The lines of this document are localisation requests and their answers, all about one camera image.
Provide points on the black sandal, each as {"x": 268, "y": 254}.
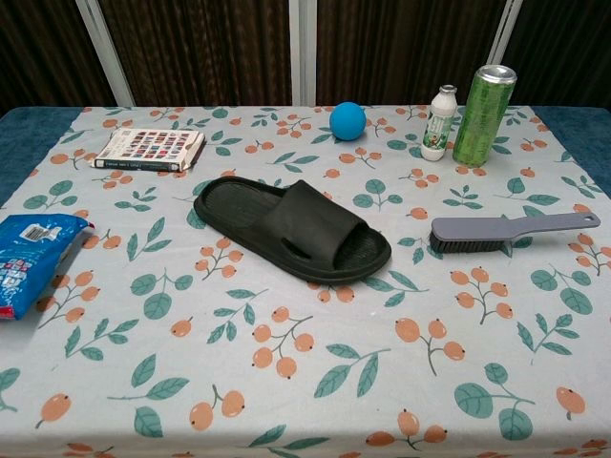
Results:
{"x": 305, "y": 214}

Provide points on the grey scrub brush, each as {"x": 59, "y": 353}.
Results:
{"x": 477, "y": 228}

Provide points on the blue rubber ball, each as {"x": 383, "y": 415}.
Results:
{"x": 348, "y": 121}

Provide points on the floral fruit print tablecloth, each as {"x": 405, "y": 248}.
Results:
{"x": 286, "y": 381}

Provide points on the small white plastic bottle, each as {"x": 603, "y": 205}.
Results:
{"x": 436, "y": 129}

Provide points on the patterned card box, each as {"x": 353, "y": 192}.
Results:
{"x": 148, "y": 145}

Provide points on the dark brown partition panel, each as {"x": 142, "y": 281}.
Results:
{"x": 401, "y": 47}
{"x": 205, "y": 47}
{"x": 568, "y": 52}
{"x": 43, "y": 52}

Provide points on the tall green drink can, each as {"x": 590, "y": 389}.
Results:
{"x": 482, "y": 119}

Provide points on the blue snack bag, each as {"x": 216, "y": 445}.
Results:
{"x": 33, "y": 257}

